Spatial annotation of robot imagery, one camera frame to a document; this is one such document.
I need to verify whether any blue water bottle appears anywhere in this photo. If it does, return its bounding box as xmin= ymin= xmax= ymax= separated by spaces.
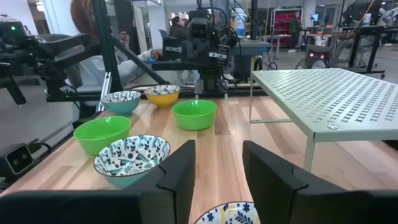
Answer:
xmin=231 ymin=7 xmax=248 ymax=38

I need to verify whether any mobile robot with red lights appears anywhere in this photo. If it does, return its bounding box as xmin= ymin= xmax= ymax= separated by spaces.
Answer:
xmin=295 ymin=43 xmax=335 ymax=70

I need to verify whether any green plastic bowl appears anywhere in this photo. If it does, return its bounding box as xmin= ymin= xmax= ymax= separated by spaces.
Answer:
xmin=73 ymin=115 xmax=132 ymax=156
xmin=172 ymin=99 xmax=218 ymax=131

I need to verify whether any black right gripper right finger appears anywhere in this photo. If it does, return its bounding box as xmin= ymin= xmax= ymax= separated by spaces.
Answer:
xmin=242 ymin=140 xmax=398 ymax=224

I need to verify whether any black workshop table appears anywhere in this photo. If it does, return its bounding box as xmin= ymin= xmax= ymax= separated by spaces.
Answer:
xmin=341 ymin=24 xmax=388 ymax=75

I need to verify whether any pale green perforated metal shelf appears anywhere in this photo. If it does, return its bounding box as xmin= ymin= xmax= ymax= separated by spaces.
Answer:
xmin=248 ymin=67 xmax=398 ymax=172

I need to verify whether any teal floral ceramic bowl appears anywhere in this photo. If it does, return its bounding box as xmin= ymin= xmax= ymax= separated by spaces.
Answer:
xmin=93 ymin=134 xmax=172 ymax=189
xmin=99 ymin=90 xmax=142 ymax=116

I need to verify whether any yellow floral ceramic bowl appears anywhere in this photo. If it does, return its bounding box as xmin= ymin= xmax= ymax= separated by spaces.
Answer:
xmin=194 ymin=201 xmax=261 ymax=224
xmin=144 ymin=84 xmax=182 ymax=108

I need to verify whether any person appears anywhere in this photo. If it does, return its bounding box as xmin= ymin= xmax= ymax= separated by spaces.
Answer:
xmin=63 ymin=0 xmax=162 ymax=91
xmin=287 ymin=11 xmax=302 ymax=52
xmin=169 ymin=15 xmax=190 ymax=40

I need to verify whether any red storage rack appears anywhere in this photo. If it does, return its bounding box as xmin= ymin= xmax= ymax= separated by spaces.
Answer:
xmin=269 ymin=6 xmax=304 ymax=40

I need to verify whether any black table-level camera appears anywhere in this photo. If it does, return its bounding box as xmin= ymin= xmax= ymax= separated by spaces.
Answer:
xmin=0 ymin=142 xmax=35 ymax=184

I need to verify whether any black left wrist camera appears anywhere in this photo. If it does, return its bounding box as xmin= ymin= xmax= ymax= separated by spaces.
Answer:
xmin=188 ymin=17 xmax=212 ymax=40

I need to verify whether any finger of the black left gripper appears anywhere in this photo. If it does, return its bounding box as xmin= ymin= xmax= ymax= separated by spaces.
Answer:
xmin=183 ymin=39 xmax=200 ymax=62
xmin=199 ymin=39 xmax=213 ymax=63

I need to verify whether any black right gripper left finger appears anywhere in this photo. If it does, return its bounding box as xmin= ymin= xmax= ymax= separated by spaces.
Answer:
xmin=0 ymin=139 xmax=197 ymax=224

